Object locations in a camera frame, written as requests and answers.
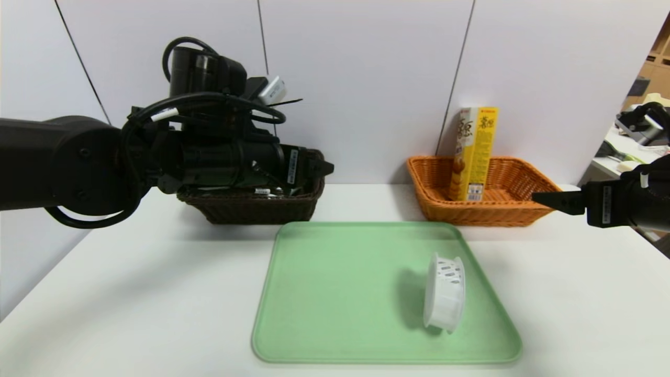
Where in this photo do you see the light green plastic tray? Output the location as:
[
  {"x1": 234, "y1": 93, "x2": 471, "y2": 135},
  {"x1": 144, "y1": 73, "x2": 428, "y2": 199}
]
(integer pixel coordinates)
[{"x1": 252, "y1": 221, "x2": 523, "y2": 364}]

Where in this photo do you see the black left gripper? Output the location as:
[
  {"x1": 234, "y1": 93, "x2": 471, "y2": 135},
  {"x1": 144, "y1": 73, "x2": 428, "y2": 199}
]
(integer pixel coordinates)
[{"x1": 238, "y1": 139, "x2": 334, "y2": 190}]

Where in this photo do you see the brown wooden shelf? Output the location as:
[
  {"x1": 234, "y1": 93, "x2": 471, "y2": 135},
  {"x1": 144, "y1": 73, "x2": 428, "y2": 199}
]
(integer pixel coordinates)
[{"x1": 622, "y1": 12, "x2": 670, "y2": 113}]

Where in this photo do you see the dark brown wicker basket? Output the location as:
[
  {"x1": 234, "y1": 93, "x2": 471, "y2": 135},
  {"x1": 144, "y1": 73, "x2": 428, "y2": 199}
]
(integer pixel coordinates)
[{"x1": 176, "y1": 149, "x2": 326, "y2": 226}]

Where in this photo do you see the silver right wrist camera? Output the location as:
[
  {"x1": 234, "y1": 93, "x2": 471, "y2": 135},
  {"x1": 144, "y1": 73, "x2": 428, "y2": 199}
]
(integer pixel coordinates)
[{"x1": 617, "y1": 102, "x2": 670, "y2": 148}]

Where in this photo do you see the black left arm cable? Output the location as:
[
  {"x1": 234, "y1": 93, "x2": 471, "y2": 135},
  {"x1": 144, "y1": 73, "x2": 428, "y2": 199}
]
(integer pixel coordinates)
[{"x1": 162, "y1": 36, "x2": 221, "y2": 82}]

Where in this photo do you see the white round plastic container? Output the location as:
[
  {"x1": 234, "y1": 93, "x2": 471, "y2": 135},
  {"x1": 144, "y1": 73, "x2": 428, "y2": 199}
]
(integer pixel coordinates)
[{"x1": 423, "y1": 253, "x2": 466, "y2": 334}]

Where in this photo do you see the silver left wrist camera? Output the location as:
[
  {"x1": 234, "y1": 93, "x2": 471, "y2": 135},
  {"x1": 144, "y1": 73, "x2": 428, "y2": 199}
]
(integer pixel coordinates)
[{"x1": 255, "y1": 76, "x2": 289, "y2": 106}]

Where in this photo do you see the orange wicker basket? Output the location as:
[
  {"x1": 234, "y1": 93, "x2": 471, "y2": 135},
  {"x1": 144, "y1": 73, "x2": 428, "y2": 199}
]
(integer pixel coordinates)
[{"x1": 407, "y1": 156, "x2": 572, "y2": 227}]

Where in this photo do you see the yellow snack box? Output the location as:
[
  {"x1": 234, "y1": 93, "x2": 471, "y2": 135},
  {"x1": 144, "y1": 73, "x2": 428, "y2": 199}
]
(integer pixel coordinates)
[{"x1": 449, "y1": 107, "x2": 499, "y2": 203}]

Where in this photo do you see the green tool with black handle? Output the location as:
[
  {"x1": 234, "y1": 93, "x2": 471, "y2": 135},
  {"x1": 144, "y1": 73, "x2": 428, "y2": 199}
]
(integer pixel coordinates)
[{"x1": 596, "y1": 140, "x2": 651, "y2": 164}]

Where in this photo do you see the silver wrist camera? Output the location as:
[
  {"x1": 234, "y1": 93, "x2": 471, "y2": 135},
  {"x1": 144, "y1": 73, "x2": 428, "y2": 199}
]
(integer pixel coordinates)
[
  {"x1": 617, "y1": 102, "x2": 670, "y2": 148},
  {"x1": 255, "y1": 76, "x2": 289, "y2": 106}
]

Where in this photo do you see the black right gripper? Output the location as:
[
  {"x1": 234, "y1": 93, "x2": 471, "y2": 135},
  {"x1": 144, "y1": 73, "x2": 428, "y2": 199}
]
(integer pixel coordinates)
[{"x1": 531, "y1": 179, "x2": 670, "y2": 232}]

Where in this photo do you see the grey side table base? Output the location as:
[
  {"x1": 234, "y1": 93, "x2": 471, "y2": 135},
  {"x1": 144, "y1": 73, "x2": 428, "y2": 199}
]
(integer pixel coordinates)
[{"x1": 636, "y1": 228, "x2": 670, "y2": 260}]

